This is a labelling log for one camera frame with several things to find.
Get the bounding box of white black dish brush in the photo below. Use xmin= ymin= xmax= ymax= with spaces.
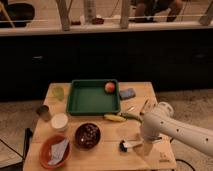
xmin=119 ymin=140 xmax=142 ymax=152

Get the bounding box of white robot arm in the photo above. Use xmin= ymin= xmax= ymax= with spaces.
xmin=140 ymin=102 xmax=213 ymax=157

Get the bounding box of green plastic tray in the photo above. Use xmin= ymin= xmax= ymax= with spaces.
xmin=66 ymin=79 xmax=121 ymax=116

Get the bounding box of orange peach fruit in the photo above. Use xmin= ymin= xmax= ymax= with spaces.
xmin=105 ymin=82 xmax=115 ymax=93

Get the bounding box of blue sponge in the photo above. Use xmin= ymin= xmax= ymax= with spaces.
xmin=119 ymin=88 xmax=136 ymax=100

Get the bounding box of green chili pepper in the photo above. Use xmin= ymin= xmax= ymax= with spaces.
xmin=121 ymin=113 xmax=143 ymax=123

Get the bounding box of clear glass box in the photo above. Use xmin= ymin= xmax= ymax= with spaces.
xmin=140 ymin=99 xmax=156 ymax=115

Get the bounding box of yellow green cup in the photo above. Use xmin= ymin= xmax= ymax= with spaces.
xmin=52 ymin=87 xmax=64 ymax=101

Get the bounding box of dark brown bowl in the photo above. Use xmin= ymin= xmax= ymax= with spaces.
xmin=75 ymin=123 xmax=101 ymax=150

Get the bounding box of white cup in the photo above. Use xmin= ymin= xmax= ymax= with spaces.
xmin=51 ymin=113 xmax=68 ymax=131

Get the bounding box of metal cup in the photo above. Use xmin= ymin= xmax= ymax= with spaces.
xmin=36 ymin=105 xmax=51 ymax=122

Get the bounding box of white paper packet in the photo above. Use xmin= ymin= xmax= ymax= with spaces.
xmin=48 ymin=139 xmax=69 ymax=165

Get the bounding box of seated person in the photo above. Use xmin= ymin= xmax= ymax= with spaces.
xmin=131 ymin=0 xmax=183 ymax=23

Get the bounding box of orange bowl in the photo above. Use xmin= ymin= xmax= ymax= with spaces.
xmin=39 ymin=134 xmax=71 ymax=170

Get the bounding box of black chair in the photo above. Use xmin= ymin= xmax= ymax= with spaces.
xmin=0 ymin=0 xmax=35 ymax=28

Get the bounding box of black table side bracket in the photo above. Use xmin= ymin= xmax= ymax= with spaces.
xmin=23 ymin=128 xmax=33 ymax=157

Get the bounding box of black floor cable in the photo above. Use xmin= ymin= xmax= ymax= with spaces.
xmin=169 ymin=136 xmax=198 ymax=171

